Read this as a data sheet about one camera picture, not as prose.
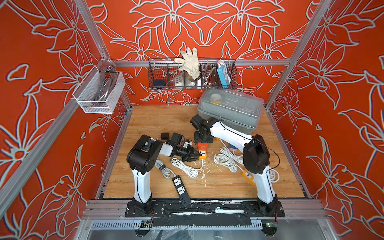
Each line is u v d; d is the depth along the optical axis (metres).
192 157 0.88
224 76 0.88
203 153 0.90
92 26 0.76
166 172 0.81
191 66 0.90
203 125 0.67
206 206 0.74
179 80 0.94
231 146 0.60
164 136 1.01
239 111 0.92
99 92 0.76
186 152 0.85
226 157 0.89
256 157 0.54
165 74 1.01
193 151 0.87
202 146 0.90
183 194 0.76
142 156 0.52
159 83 1.01
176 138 0.82
